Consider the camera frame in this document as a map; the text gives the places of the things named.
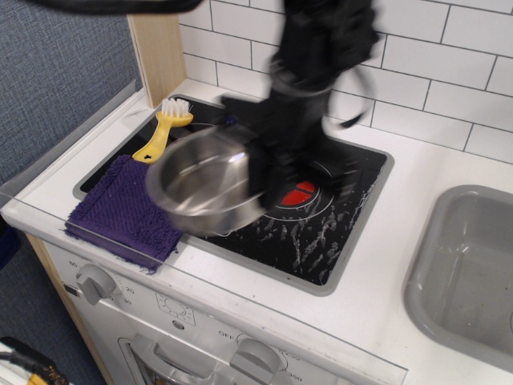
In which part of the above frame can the grey sink basin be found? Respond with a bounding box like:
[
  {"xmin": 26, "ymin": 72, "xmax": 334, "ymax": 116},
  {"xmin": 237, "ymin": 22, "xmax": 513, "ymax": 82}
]
[{"xmin": 404, "ymin": 185, "xmax": 512, "ymax": 371}]

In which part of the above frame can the grey oven knob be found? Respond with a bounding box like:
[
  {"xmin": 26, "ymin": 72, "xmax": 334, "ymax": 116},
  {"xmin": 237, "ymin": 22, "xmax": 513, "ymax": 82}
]
[{"xmin": 230, "ymin": 338, "xmax": 281, "ymax": 384}]

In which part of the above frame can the grey timer knob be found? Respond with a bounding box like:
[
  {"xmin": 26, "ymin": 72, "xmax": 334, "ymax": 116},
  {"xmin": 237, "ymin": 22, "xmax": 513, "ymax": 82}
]
[{"xmin": 76, "ymin": 264, "xmax": 116, "ymax": 306}]

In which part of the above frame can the stainless steel pan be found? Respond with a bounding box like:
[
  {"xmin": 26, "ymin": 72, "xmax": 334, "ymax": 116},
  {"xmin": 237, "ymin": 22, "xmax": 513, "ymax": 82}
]
[{"xmin": 146, "ymin": 125, "xmax": 265, "ymax": 237}]

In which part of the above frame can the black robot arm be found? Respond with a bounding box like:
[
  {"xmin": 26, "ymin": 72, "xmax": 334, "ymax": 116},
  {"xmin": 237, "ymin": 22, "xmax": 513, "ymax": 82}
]
[{"xmin": 221, "ymin": 1, "xmax": 378, "ymax": 209}]

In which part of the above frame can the wooden side post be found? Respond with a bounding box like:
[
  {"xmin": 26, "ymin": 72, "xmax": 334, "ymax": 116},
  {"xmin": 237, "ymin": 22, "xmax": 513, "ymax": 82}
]
[{"xmin": 127, "ymin": 14, "xmax": 187, "ymax": 108}]

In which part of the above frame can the yellow dish brush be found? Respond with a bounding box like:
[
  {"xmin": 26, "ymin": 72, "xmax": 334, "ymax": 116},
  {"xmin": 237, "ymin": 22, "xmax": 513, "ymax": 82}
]
[{"xmin": 132, "ymin": 98, "xmax": 193, "ymax": 164}]

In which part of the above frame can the black toy stovetop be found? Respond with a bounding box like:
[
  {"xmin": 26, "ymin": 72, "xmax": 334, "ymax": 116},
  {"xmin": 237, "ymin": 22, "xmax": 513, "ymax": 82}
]
[{"xmin": 76, "ymin": 117, "xmax": 393, "ymax": 296}]

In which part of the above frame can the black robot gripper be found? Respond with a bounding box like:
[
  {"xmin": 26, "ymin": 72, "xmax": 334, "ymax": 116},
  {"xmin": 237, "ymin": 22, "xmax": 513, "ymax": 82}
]
[{"xmin": 221, "ymin": 84, "xmax": 359, "ymax": 211}]

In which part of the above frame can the grey oven door handle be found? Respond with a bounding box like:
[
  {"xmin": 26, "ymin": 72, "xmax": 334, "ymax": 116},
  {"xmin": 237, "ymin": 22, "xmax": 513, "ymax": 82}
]
[{"xmin": 130, "ymin": 334, "xmax": 218, "ymax": 384}]

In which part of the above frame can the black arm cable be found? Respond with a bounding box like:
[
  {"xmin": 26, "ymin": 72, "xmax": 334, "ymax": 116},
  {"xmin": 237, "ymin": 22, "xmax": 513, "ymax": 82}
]
[{"xmin": 326, "ymin": 63, "xmax": 378, "ymax": 130}]

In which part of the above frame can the yellow cloth item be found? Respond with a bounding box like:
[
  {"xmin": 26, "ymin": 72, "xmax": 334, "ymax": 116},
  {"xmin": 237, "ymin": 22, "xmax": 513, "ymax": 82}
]
[{"xmin": 27, "ymin": 373, "xmax": 46, "ymax": 385}]

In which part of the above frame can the blue toy grape bunch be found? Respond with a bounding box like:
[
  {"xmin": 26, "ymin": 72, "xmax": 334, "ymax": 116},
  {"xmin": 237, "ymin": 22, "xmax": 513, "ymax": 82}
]
[{"xmin": 224, "ymin": 115, "xmax": 238, "ymax": 125}]

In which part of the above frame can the purple-blue folded cloth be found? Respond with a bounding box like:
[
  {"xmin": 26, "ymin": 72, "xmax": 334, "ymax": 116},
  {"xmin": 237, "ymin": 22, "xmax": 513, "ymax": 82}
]
[{"xmin": 65, "ymin": 155, "xmax": 183, "ymax": 272}]

